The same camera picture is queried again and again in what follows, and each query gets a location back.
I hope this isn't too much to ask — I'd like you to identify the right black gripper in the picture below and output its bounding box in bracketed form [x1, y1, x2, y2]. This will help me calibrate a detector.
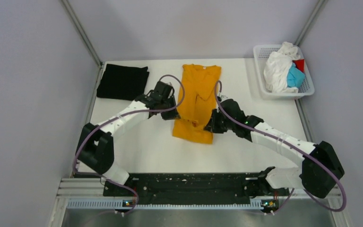
[205, 108, 235, 133]

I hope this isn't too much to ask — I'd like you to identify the orange t shirt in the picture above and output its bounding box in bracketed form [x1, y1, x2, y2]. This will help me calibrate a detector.
[173, 64, 222, 144]

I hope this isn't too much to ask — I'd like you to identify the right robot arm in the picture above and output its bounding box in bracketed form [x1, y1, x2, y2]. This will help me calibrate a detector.
[204, 96, 345, 199]

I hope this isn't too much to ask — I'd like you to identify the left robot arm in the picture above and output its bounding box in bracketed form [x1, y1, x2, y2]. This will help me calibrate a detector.
[74, 81, 180, 195]

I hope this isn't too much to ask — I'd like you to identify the folded black t shirt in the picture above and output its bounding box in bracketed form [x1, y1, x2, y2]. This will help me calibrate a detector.
[96, 64, 149, 101]

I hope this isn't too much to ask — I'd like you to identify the white t shirt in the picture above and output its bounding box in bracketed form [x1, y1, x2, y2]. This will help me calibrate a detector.
[263, 42, 301, 93]

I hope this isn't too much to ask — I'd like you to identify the white plastic basket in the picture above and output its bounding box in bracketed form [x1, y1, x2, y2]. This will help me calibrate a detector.
[253, 44, 315, 100]

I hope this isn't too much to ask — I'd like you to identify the light blue t shirt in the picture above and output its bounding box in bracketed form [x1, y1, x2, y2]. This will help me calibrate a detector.
[286, 63, 305, 88]

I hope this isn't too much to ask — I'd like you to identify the red t shirt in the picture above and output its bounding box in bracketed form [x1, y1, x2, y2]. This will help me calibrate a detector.
[293, 59, 305, 73]

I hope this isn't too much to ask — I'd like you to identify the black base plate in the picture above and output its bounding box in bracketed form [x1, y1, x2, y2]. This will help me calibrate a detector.
[103, 171, 289, 205]

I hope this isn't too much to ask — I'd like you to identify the white slotted cable duct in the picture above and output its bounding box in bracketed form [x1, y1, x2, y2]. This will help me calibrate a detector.
[67, 198, 277, 210]

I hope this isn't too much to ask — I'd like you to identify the aluminium frame rail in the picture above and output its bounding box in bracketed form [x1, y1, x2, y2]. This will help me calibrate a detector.
[56, 178, 104, 198]

